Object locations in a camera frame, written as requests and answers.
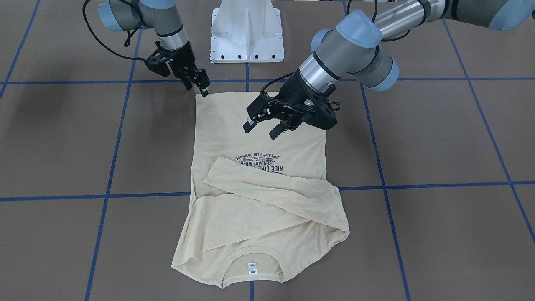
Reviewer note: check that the beige long-sleeve printed shirt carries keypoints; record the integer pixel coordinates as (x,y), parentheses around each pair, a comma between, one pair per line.
(259,209)

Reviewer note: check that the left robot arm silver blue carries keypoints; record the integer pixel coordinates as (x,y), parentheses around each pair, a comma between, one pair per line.
(354,48)

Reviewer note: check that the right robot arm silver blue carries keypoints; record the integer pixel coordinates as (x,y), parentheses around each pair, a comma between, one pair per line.
(160,15)

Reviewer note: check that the white central mounting column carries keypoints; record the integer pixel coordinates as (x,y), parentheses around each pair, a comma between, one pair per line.
(246,31)

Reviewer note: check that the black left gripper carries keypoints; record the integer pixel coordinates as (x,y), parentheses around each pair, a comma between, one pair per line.
(294,93)

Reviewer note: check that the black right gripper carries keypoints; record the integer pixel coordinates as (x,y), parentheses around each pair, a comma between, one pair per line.
(183,58)

